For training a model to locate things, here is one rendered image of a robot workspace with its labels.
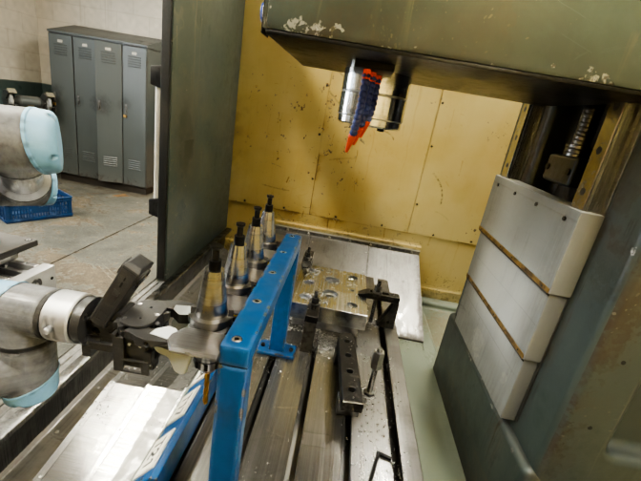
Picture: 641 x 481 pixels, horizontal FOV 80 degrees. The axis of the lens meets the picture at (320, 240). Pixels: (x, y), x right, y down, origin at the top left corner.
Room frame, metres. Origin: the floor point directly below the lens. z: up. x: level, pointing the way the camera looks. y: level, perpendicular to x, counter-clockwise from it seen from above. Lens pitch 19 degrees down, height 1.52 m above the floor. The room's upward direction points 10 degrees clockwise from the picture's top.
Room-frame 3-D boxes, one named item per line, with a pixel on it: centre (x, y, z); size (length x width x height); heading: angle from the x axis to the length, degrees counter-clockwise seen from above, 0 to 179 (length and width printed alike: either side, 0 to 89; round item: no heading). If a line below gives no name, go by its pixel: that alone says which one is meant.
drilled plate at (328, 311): (1.11, -0.06, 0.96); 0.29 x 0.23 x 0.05; 178
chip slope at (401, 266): (1.65, -0.09, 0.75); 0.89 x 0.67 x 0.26; 88
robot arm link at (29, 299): (0.48, 0.42, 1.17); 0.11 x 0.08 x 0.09; 88
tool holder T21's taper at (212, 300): (0.47, 0.13, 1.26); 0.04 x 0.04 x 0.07
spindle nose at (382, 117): (0.98, -0.07, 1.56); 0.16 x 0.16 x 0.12
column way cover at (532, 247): (0.97, -0.51, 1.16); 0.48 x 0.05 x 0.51; 178
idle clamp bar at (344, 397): (0.76, -0.12, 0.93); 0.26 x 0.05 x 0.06; 3
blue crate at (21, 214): (3.64, 2.98, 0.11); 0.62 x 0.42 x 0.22; 148
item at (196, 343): (0.41, 0.14, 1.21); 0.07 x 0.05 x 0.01; 88
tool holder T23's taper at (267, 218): (0.80, 0.12, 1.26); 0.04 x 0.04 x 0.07
